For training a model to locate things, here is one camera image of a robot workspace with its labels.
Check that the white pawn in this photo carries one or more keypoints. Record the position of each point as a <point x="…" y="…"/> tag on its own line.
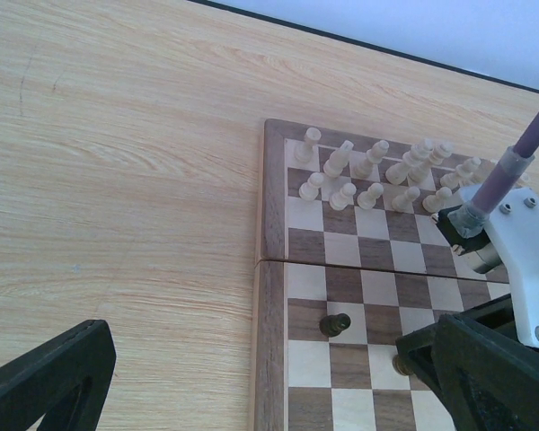
<point x="403" y="202"/>
<point x="434" y="203"/>
<point x="309" y="190"/>
<point x="340" y="199"/>
<point x="367" y="199"/>

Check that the white rook corner left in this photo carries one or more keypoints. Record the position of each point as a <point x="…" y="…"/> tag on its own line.
<point x="304" y="150"/>

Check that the white king piece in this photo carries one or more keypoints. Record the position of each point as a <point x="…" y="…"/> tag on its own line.
<point x="438" y="154"/>

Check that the white knight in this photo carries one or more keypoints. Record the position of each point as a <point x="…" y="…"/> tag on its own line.
<point x="481" y="174"/>
<point x="338" y="160"/>

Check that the dark pawn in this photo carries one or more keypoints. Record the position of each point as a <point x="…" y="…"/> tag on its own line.
<point x="400" y="367"/>
<point x="334" y="324"/>

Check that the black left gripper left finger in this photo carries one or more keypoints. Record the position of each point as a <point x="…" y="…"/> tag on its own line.
<point x="61" y="384"/>

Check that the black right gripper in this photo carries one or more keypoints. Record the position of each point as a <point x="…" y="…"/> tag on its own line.
<point x="478" y="347"/>

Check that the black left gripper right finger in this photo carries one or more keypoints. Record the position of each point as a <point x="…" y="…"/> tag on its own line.
<point x="476" y="408"/>

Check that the wooden chess board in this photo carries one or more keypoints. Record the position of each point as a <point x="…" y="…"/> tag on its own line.
<point x="392" y="273"/>

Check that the white queen piece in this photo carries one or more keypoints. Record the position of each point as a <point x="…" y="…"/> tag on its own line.
<point x="397" y="173"/>

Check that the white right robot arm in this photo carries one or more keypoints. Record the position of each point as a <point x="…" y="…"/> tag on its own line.
<point x="509" y="239"/>

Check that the white knight right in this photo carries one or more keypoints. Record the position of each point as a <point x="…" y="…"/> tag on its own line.
<point x="481" y="174"/>

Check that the white bishop right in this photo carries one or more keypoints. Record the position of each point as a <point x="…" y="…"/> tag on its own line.
<point x="462" y="171"/>

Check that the white knight left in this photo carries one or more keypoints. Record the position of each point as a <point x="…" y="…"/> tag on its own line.
<point x="338" y="160"/>

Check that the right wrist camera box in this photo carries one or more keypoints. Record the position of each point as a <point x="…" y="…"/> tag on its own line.
<point x="466" y="236"/>

